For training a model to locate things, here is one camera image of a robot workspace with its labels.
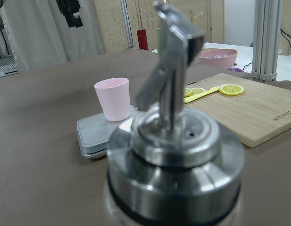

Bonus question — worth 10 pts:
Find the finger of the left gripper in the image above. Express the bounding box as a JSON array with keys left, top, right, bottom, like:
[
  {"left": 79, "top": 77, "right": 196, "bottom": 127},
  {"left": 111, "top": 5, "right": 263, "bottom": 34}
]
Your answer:
[{"left": 56, "top": 0, "right": 83, "bottom": 28}]

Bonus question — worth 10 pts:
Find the pink plastic cup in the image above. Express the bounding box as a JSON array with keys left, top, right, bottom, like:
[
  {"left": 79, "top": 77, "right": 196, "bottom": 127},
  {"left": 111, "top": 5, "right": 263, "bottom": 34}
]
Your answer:
[{"left": 94, "top": 77, "right": 130, "bottom": 121}]

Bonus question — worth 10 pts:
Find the glass sauce bottle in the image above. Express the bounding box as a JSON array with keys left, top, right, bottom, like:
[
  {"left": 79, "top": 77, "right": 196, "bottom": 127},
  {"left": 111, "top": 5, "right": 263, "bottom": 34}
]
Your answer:
[{"left": 104, "top": 1, "right": 245, "bottom": 226}]

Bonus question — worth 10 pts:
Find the red cup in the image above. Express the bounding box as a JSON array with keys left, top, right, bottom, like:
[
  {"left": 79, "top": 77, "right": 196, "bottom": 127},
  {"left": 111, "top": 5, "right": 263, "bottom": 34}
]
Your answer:
[{"left": 137, "top": 29, "right": 149, "bottom": 50}]

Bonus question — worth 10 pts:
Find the silver kitchen scale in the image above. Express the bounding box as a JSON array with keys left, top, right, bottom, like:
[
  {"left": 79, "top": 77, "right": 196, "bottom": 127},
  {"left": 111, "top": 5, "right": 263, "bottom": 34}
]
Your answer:
[{"left": 76, "top": 106, "right": 140, "bottom": 159}]

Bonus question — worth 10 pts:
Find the yellow plastic knife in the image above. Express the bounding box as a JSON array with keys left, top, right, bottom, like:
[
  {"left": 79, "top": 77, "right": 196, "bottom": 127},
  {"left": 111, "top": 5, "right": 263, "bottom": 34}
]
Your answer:
[{"left": 183, "top": 86, "right": 219, "bottom": 104}]

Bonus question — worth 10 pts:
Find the pink bowl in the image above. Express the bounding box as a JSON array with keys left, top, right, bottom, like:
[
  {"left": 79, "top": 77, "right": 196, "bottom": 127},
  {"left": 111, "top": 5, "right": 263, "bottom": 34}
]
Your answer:
[{"left": 198, "top": 49, "right": 238, "bottom": 69}]

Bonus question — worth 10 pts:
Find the purple cloth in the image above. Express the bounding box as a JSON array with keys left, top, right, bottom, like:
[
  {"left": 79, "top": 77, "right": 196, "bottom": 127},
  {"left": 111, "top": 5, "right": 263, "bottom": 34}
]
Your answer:
[{"left": 227, "top": 67, "right": 244, "bottom": 72}]

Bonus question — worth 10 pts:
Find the wooden cutting board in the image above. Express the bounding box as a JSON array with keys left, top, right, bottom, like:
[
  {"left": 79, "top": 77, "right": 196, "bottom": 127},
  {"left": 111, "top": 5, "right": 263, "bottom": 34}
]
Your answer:
[{"left": 187, "top": 73, "right": 291, "bottom": 148}]

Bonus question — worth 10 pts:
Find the aluminium frame post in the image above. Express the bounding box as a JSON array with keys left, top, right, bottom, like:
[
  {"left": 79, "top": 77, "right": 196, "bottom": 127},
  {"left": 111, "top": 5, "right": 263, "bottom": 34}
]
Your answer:
[{"left": 251, "top": 0, "right": 283, "bottom": 82}]

